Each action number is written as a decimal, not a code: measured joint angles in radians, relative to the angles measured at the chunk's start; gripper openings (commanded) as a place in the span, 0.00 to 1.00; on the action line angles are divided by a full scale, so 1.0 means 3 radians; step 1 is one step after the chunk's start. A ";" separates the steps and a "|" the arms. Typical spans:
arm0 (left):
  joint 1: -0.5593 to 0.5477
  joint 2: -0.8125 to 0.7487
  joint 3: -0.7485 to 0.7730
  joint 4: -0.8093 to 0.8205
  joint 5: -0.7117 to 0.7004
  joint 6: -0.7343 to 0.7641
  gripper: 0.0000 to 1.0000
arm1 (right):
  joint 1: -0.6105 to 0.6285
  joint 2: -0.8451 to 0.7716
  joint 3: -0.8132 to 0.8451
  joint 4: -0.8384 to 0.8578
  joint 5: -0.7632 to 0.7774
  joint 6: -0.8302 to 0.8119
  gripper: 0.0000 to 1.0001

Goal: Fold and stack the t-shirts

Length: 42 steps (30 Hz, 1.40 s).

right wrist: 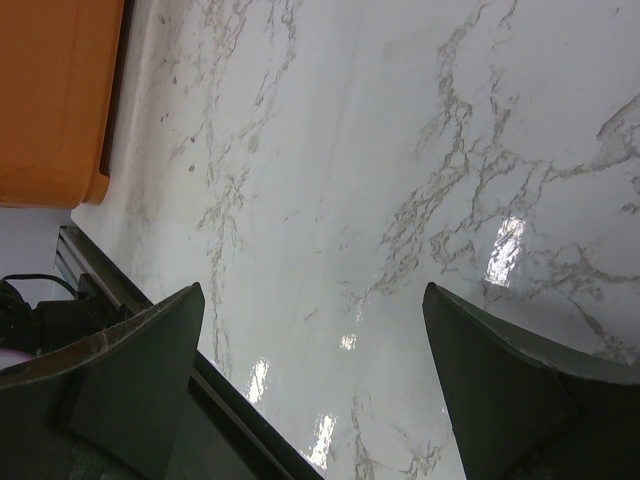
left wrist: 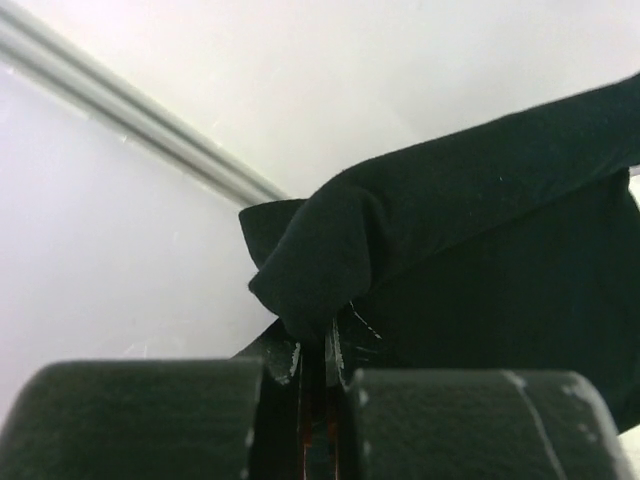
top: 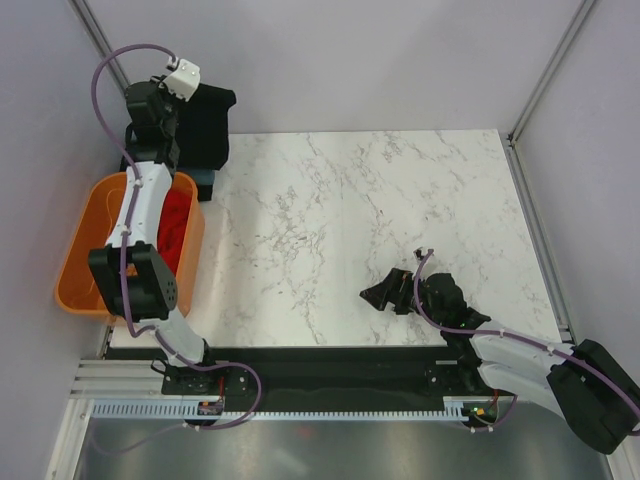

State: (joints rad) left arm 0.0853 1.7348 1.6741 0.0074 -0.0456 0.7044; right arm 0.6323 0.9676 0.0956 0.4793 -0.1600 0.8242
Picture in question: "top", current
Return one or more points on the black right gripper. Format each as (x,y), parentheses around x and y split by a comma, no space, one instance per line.
(392,289)

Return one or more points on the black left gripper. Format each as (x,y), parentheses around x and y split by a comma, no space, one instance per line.
(161,91)

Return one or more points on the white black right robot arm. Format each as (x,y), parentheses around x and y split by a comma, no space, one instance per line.
(583,384)

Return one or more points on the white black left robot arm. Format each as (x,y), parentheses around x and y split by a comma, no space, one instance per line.
(132,278)

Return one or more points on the folded grey blue t shirt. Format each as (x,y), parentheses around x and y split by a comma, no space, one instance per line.
(203,176)

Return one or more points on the red t shirt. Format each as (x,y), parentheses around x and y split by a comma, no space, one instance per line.
(175,231)

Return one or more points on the orange plastic basket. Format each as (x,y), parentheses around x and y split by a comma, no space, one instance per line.
(76,291)

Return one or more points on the aluminium base extrusion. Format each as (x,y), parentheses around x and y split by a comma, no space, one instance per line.
(121,378)

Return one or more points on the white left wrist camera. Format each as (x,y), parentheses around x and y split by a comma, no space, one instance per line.
(183,79)

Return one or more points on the white slotted cable duct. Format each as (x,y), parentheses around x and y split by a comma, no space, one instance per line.
(449,410)

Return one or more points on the aluminium frame post left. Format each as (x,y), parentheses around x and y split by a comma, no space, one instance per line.
(113,80)

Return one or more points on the aluminium frame post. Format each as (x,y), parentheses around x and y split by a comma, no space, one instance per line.
(561,51)
(113,80)

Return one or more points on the black mounting rail plate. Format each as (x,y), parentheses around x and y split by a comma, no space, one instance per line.
(400,376)

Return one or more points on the aluminium frame post right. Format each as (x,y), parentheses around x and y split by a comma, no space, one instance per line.
(561,51)

